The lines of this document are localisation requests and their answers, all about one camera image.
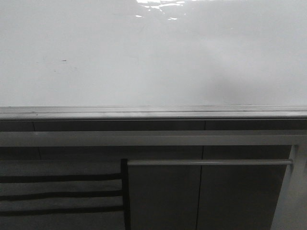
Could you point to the grey cloth with black stripes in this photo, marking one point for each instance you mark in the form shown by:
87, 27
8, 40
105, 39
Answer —
64, 195

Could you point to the white metal stand frame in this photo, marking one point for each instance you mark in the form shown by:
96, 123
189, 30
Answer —
291, 210

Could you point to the grey metal hanging rod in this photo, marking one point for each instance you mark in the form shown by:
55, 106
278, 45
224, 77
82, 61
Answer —
208, 162

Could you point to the white whiteboard with aluminium frame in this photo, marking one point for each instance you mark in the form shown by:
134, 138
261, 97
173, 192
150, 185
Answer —
153, 59

